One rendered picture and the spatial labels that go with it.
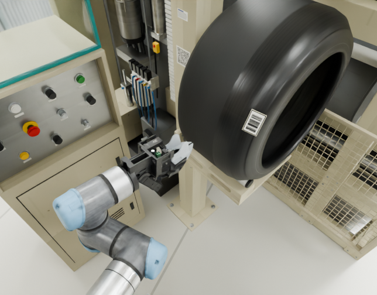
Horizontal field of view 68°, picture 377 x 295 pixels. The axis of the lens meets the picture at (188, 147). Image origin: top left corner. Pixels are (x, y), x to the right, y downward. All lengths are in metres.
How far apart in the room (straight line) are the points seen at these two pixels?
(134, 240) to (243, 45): 0.53
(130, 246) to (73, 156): 0.72
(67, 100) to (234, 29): 0.68
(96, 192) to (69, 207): 0.06
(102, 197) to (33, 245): 1.60
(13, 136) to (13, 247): 1.19
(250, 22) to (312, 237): 1.61
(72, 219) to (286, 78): 0.56
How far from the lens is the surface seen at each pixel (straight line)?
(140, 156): 0.63
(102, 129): 1.31
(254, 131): 0.72
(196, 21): 0.99
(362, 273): 2.15
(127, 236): 0.64
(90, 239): 0.68
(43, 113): 1.16
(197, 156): 1.19
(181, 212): 2.01
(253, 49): 0.74
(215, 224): 1.99
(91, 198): 0.59
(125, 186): 0.61
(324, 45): 0.80
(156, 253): 0.62
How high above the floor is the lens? 1.79
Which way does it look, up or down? 49 degrees down
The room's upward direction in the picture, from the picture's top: straight up
